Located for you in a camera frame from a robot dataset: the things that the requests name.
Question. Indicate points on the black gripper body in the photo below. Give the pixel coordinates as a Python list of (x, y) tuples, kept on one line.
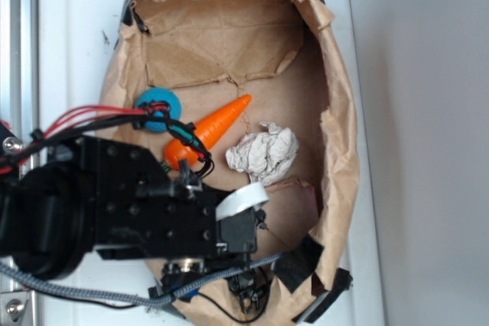
[(202, 234)]

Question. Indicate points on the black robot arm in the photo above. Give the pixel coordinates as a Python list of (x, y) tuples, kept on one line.
[(48, 217)]

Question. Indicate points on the orange plastic carrot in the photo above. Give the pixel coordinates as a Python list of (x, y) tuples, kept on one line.
[(193, 142)]

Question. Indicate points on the blue plastic ball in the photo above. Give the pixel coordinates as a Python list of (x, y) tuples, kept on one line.
[(163, 96)]

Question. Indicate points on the crumpled white paper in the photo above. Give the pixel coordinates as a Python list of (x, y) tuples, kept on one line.
[(266, 156)]

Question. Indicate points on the brown paper bag tray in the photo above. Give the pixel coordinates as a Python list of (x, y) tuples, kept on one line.
[(283, 53)]

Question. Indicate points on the white plastic tray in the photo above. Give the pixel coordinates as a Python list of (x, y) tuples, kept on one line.
[(76, 42)]

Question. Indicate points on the aluminium rail frame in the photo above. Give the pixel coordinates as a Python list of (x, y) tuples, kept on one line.
[(19, 305)]

